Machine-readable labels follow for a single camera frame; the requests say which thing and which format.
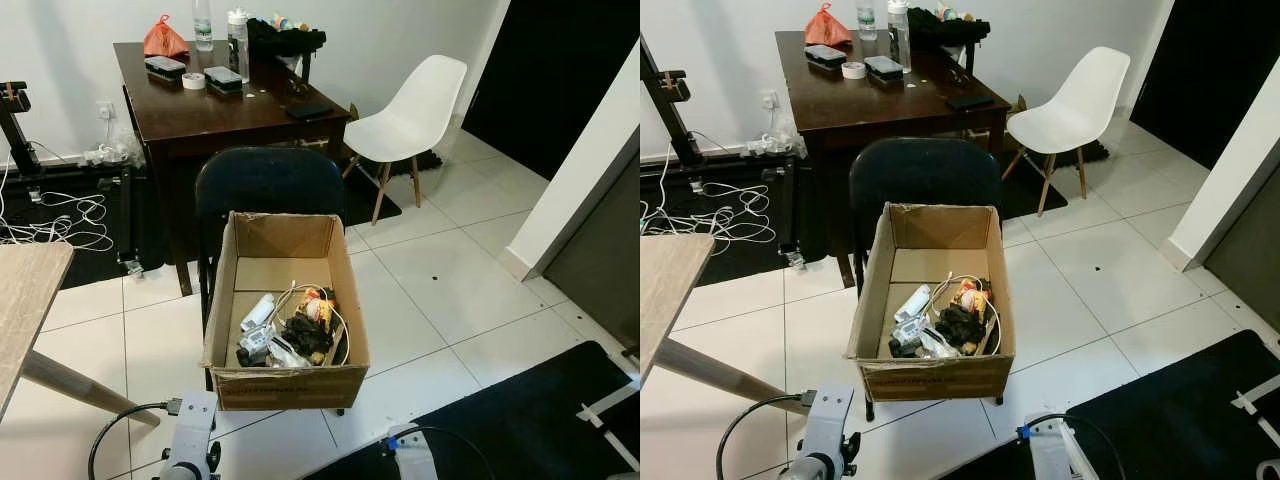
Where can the grey door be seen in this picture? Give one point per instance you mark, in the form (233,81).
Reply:
(600,260)
(1250,250)

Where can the black mat with white tape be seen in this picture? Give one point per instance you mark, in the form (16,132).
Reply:
(1170,410)
(520,420)

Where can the black metal stand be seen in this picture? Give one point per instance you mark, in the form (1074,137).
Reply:
(15,130)
(670,110)

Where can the black crumpled cloth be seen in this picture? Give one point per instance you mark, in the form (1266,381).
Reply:
(960,325)
(308,335)

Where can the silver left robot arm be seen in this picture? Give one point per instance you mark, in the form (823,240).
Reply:
(190,440)
(825,440)

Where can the tall clear white-lidded bottle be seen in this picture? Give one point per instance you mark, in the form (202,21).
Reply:
(900,45)
(238,50)

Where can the black floor rug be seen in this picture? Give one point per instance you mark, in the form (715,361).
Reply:
(140,215)
(805,205)

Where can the black folding chair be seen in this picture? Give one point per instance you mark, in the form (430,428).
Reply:
(265,185)
(920,175)

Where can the white wall socket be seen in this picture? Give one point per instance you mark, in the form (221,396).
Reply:
(770,100)
(106,110)

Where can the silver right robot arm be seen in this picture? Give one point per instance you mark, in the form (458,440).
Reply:
(1050,455)
(415,462)

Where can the white shell chair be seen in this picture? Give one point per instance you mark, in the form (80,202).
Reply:
(420,100)
(1085,95)

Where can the orange yellow wrapper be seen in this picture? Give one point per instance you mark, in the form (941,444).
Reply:
(972,297)
(318,305)

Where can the black phone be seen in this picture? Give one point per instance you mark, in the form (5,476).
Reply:
(310,111)
(970,101)

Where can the black bag pile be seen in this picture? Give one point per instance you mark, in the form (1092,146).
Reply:
(285,40)
(950,30)

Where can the clear water bottle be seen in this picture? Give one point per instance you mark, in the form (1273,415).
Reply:
(866,25)
(203,35)

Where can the black flat case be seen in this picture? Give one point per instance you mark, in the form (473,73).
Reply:
(223,78)
(826,56)
(885,68)
(165,68)

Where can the brown cardboard box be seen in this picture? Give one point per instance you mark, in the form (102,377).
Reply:
(290,385)
(935,378)

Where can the white plastic tube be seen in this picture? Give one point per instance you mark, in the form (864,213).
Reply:
(912,303)
(258,312)

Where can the small dark rug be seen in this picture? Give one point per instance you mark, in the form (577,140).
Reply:
(1020,195)
(360,200)

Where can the orange plastic bag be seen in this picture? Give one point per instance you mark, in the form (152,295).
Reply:
(163,42)
(825,32)

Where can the white tape roll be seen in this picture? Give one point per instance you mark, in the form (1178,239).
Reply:
(846,72)
(187,84)

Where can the dark wooden table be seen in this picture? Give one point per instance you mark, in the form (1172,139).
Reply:
(220,110)
(880,105)

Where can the light wood table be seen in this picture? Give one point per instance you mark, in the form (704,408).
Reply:
(665,290)
(25,290)

